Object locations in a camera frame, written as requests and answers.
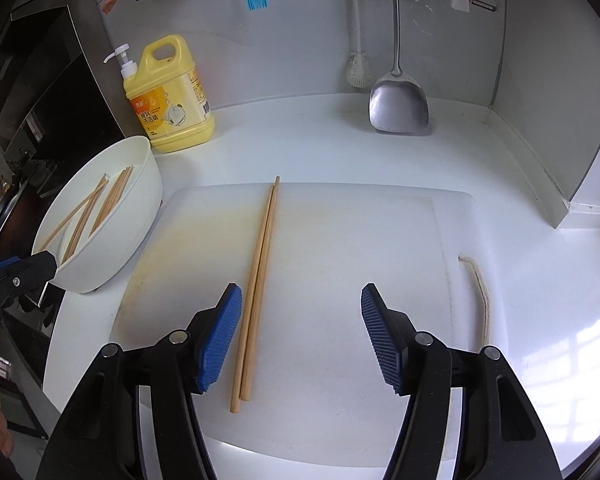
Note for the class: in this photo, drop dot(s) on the yellow dish soap bottle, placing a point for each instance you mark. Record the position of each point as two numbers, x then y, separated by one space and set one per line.
175 120

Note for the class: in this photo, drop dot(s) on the stainless steel spatula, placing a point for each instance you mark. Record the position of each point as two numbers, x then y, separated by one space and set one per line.
397 105

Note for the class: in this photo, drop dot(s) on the wooden chopstick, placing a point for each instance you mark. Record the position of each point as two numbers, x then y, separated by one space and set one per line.
261 287
252 300

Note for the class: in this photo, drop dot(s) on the dark kitchen stove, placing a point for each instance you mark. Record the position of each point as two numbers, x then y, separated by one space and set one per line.
45 110

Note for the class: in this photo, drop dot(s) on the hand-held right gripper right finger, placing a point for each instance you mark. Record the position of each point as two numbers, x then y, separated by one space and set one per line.
382 340

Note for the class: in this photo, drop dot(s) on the bundle of wooden chopsticks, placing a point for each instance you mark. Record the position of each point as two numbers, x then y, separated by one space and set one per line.
115 192

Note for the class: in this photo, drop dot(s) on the white plastic cutting board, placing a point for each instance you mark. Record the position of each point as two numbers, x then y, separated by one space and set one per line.
330 260

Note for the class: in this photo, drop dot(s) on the white plastic bowl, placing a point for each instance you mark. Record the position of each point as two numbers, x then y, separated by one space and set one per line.
140 200

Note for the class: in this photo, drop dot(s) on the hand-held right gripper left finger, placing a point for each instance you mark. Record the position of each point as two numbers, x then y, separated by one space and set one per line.
220 340

